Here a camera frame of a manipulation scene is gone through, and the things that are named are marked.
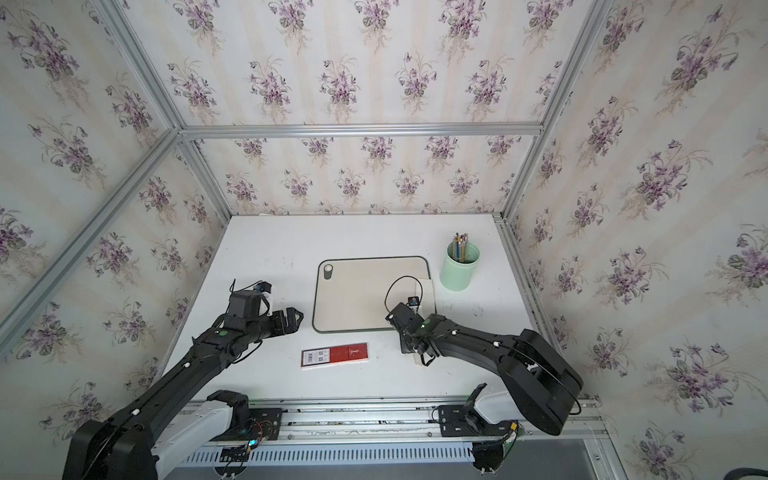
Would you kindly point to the beige green-rimmed cutting board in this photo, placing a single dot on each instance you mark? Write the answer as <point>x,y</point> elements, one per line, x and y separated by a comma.
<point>355,294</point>

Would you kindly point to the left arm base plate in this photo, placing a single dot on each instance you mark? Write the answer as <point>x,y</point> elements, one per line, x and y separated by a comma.
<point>246,422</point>

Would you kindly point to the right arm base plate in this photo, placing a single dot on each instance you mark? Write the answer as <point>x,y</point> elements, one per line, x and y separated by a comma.
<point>487,412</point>

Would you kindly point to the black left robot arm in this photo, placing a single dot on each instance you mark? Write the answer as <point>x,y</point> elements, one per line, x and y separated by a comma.
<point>121,446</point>

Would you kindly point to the red flat box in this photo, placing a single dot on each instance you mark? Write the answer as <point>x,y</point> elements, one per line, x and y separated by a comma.
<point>334,355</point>

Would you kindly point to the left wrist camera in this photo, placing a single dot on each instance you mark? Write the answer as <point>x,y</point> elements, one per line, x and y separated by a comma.
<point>250,301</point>

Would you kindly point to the mint green pencil cup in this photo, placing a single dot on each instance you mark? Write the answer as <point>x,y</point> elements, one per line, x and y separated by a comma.
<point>456,275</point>

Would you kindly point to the aluminium mounting rail frame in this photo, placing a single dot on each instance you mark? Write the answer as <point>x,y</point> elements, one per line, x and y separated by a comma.
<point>420,438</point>

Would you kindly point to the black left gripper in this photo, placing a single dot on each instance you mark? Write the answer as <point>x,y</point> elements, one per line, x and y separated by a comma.
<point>292,325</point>

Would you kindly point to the coloured pencils bundle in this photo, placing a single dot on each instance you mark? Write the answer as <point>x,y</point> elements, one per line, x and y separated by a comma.
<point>459,247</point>

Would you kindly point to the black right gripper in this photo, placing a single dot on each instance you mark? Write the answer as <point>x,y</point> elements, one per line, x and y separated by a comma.
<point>403,347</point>

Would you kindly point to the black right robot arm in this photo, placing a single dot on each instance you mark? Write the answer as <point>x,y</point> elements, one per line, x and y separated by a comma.
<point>541,383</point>

